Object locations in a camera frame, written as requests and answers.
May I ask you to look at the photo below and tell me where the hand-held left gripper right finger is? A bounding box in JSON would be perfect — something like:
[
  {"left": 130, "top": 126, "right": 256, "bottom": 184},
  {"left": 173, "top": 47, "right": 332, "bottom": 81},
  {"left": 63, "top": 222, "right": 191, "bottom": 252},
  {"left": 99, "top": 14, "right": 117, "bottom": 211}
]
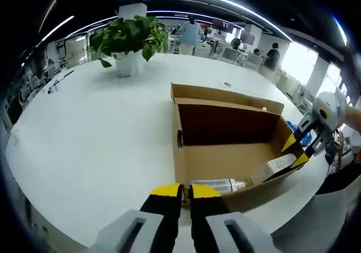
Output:
[{"left": 188, "top": 182, "right": 279, "bottom": 253}]

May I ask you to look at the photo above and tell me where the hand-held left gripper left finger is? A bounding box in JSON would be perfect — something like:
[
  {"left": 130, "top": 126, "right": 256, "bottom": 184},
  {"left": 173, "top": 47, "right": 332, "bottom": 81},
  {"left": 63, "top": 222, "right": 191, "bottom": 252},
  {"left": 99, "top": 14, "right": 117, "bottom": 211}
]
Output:
[{"left": 90, "top": 182, "right": 182, "bottom": 253}]

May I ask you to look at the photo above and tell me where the blue white soft packet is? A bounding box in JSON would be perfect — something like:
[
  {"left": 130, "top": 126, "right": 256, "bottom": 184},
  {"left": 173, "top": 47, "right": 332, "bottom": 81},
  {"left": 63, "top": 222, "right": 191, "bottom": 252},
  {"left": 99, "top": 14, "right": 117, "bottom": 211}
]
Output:
[{"left": 286, "top": 120, "right": 314, "bottom": 146}]

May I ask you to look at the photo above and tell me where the small white carton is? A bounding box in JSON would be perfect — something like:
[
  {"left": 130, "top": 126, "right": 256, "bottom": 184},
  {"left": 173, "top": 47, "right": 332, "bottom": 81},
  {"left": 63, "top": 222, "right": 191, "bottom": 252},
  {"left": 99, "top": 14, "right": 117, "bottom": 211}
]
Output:
[{"left": 250, "top": 154, "right": 298, "bottom": 185}]

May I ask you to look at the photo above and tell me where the clear bottle blue label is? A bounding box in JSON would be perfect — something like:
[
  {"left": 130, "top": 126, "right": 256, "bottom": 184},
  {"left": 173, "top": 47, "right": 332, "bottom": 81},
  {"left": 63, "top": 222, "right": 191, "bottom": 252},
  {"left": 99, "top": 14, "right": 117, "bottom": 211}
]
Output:
[{"left": 189, "top": 178, "right": 246, "bottom": 195}]

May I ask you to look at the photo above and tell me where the brown cardboard shoe box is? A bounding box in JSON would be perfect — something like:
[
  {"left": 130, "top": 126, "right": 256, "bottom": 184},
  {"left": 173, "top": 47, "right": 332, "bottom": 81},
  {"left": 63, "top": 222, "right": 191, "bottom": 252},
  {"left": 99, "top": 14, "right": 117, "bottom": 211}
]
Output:
[{"left": 170, "top": 82, "right": 308, "bottom": 213}]

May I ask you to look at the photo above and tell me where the person's right hand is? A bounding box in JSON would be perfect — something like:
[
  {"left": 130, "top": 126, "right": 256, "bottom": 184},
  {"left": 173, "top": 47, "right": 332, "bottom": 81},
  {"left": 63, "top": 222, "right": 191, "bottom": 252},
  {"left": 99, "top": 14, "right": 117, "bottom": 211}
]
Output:
[{"left": 342, "top": 107, "right": 361, "bottom": 129}]

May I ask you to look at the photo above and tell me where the person's white shirt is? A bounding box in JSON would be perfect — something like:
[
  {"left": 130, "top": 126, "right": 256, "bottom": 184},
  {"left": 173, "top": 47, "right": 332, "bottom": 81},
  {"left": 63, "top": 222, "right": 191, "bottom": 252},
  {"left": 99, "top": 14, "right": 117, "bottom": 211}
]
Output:
[{"left": 270, "top": 176, "right": 361, "bottom": 253}]

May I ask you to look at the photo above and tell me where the straight ceiling light strip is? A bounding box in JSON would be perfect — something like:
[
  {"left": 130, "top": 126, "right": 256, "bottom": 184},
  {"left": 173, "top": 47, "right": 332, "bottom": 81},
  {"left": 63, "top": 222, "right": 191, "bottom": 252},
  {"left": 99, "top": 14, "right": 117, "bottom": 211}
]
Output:
[{"left": 332, "top": 15, "right": 348, "bottom": 46}]

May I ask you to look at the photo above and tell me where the white office chair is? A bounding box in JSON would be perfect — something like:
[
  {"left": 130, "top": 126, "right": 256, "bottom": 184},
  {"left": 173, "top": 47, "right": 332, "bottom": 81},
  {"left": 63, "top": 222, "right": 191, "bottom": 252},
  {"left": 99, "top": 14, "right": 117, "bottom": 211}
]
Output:
[
  {"left": 221, "top": 49, "right": 240, "bottom": 65},
  {"left": 245, "top": 54, "right": 262, "bottom": 70}
]

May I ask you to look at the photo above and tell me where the potted green plant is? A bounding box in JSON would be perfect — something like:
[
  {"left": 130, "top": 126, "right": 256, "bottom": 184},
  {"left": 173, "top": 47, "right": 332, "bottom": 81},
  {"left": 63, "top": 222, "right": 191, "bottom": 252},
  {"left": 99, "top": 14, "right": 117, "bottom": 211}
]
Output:
[{"left": 89, "top": 15, "right": 169, "bottom": 77}]

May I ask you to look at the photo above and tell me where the wall display screen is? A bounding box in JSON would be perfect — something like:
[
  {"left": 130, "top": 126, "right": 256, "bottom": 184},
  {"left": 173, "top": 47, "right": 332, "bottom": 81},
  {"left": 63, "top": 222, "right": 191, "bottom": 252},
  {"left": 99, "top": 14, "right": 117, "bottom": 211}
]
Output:
[{"left": 213, "top": 18, "right": 235, "bottom": 30}]

